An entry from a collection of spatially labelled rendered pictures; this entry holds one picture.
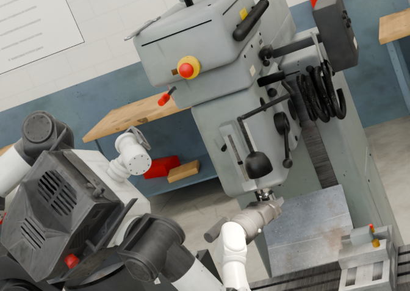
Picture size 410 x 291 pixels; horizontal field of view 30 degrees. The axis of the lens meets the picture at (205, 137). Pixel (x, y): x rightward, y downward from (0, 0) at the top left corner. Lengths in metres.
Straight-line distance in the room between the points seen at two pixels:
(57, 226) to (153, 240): 0.24
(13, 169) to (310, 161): 1.10
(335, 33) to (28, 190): 1.06
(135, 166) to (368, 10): 4.66
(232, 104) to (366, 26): 4.34
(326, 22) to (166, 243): 0.90
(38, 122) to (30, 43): 5.20
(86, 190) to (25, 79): 5.53
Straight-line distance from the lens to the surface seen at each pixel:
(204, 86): 2.16
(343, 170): 2.73
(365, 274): 2.32
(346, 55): 2.42
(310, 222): 2.77
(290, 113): 2.47
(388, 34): 5.71
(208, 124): 2.23
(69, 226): 1.86
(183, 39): 2.04
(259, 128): 2.21
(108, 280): 4.13
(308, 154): 2.72
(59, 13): 7.05
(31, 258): 1.98
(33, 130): 2.05
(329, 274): 2.54
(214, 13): 2.01
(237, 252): 2.15
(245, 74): 2.13
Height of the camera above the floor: 2.09
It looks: 15 degrees down
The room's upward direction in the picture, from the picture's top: 23 degrees counter-clockwise
